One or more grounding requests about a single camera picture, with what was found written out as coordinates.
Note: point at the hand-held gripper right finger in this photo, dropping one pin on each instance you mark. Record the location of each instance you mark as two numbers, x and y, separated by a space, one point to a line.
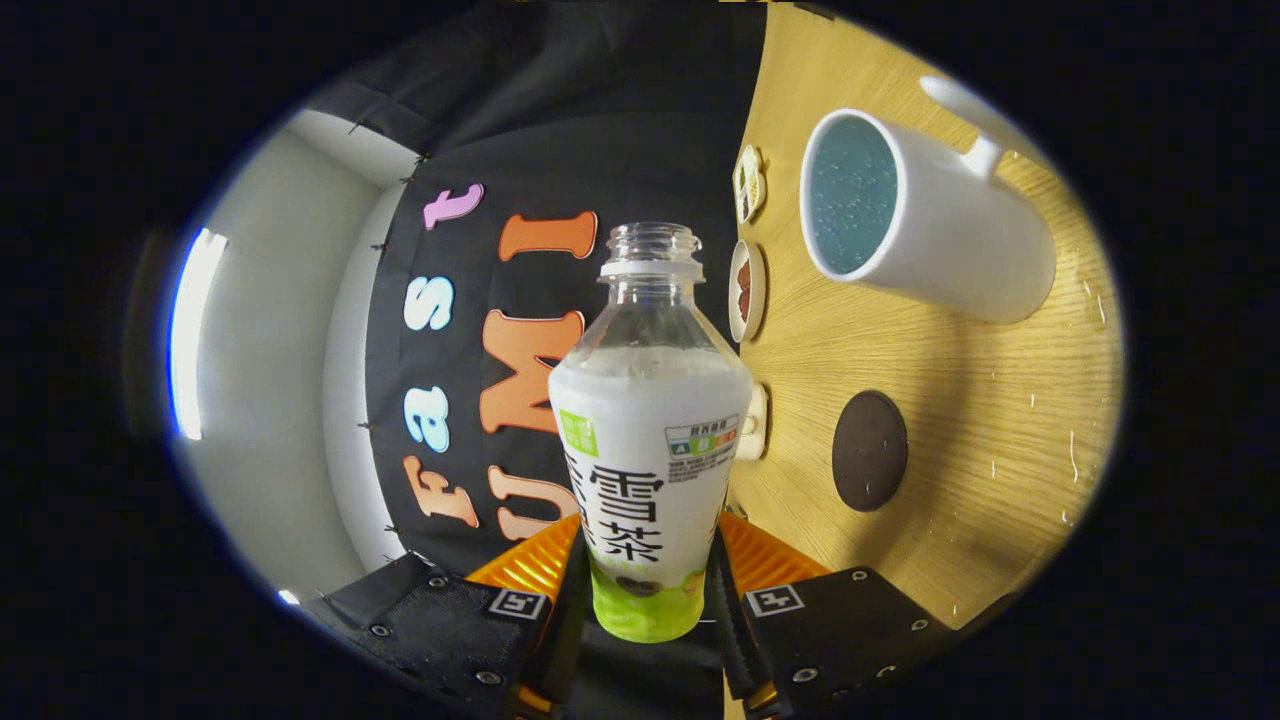
735 640

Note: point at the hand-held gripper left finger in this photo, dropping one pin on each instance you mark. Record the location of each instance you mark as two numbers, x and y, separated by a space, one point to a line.
570 640

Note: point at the dark brown round coaster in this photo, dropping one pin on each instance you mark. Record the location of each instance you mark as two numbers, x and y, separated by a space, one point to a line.
870 450

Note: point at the white and green juice bottle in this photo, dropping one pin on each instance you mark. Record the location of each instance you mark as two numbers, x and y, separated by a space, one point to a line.
650 420

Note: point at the white cup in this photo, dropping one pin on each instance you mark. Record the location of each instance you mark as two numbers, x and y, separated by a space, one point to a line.
950 230

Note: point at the white toaster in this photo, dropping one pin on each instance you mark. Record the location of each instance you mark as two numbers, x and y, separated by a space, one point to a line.
757 420

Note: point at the white bowl with red food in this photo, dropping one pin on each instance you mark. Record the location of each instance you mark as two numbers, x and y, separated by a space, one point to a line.
745 290

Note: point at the wooden table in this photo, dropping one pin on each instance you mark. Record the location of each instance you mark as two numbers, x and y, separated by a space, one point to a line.
1000 400

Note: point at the white divided sauce dish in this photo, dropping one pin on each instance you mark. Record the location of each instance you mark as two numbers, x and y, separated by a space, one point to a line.
750 185

